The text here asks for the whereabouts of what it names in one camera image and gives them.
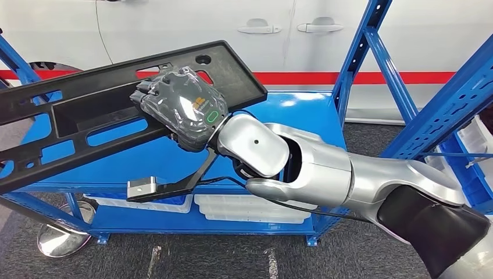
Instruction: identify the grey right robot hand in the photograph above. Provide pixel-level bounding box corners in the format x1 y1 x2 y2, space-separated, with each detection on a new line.
128 65 231 153

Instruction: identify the black plastic frame part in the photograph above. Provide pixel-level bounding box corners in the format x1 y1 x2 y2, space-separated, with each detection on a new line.
0 40 269 195

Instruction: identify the blue metal shelf rack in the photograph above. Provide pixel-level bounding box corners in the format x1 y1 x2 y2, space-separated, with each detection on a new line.
379 33 493 214
0 0 394 247

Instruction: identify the white car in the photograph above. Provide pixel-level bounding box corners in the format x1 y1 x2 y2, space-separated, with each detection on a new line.
0 0 493 126

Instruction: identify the blue plastic bin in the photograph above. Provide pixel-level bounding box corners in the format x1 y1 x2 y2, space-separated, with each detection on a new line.
439 134 493 209
159 194 190 206

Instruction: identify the white plastic bin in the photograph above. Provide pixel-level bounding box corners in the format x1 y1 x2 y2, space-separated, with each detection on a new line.
84 194 194 214
456 115 493 174

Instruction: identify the chrome stanchion post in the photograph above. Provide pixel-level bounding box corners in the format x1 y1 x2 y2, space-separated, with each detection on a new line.
0 194 97 259

